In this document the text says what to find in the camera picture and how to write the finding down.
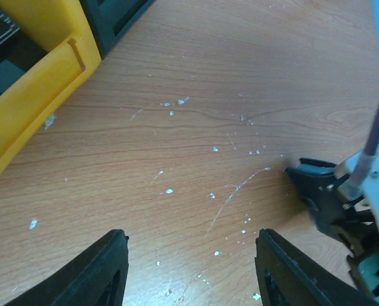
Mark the yellow middle bin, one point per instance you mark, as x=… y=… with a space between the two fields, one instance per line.
x=62 y=29

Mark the right black bin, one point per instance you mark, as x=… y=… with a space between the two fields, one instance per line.
x=110 y=20

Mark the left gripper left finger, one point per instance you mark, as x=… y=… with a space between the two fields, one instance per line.
x=97 y=276

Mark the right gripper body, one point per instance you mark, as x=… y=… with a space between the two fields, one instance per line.
x=355 y=223

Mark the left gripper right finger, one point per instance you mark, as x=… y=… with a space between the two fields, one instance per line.
x=286 y=276

